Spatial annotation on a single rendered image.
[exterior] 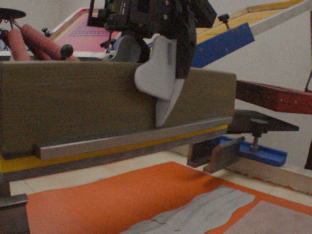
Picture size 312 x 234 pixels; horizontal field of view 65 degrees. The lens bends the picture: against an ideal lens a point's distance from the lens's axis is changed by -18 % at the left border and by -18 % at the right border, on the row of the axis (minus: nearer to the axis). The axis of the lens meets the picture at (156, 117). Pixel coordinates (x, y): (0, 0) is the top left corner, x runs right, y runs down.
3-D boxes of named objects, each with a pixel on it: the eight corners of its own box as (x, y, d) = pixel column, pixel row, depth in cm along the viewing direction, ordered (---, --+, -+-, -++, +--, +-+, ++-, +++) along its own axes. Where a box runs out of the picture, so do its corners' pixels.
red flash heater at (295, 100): (294, 105, 167) (297, 87, 164) (345, 120, 124) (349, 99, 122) (220, 97, 147) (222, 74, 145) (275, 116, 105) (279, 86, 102)
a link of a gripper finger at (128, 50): (82, 112, 32) (98, 31, 29) (121, 109, 36) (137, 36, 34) (98, 122, 30) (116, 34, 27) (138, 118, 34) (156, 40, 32)
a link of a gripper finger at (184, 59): (150, 79, 30) (150, 3, 30) (161, 80, 32) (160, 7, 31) (187, 78, 27) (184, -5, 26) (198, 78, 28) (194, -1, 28)
